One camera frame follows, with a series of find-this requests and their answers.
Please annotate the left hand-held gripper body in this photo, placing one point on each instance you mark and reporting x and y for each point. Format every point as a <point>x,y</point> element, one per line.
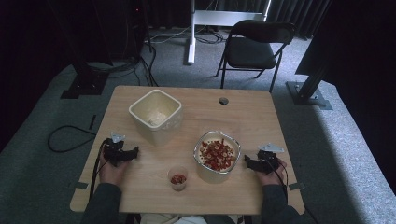
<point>113,152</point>

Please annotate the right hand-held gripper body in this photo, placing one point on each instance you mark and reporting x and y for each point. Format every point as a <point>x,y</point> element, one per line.
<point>267,161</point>

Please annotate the cream square plastic bin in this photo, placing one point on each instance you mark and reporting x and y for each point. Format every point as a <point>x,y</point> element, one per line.
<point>162,132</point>

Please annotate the clear bowl of red snacks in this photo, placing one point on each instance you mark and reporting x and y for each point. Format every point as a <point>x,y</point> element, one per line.
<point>211,176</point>

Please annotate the small translucent plastic cup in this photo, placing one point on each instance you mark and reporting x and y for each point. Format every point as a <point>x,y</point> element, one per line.
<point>178,186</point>

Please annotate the person's right hand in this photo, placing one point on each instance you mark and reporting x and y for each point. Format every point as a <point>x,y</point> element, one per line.
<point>274,179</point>

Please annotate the person's left hand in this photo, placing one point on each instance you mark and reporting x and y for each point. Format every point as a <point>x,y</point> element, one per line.
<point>112,174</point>

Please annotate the red chili food scraps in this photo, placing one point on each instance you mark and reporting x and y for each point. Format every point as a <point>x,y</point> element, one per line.
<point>218,155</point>

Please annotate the black strip on floor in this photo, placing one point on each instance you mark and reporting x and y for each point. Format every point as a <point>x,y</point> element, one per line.
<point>92,122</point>

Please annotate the grey tape piece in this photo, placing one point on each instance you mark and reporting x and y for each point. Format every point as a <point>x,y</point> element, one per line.
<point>296,186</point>
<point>81,185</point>

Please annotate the crumpled white paper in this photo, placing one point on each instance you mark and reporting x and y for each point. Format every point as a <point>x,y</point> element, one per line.
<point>156,118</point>

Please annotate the red scraps in cup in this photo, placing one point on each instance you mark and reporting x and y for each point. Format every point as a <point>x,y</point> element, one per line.
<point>178,179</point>

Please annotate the person's light clothing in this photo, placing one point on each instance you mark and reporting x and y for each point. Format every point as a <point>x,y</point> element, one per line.
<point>186,219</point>

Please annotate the black folding chair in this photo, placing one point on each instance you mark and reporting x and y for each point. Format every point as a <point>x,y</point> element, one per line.
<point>249,53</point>

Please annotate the white metal stand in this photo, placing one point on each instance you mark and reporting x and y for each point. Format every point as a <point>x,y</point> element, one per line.
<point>191,46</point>

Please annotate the dark equipment rack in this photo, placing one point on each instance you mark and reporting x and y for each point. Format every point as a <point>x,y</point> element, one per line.
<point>137,31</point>

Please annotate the dark curtain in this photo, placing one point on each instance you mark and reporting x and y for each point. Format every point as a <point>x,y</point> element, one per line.
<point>295,15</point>

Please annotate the black stand with base plate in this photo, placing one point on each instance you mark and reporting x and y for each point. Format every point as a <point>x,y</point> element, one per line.
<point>85,84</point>
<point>306,95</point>

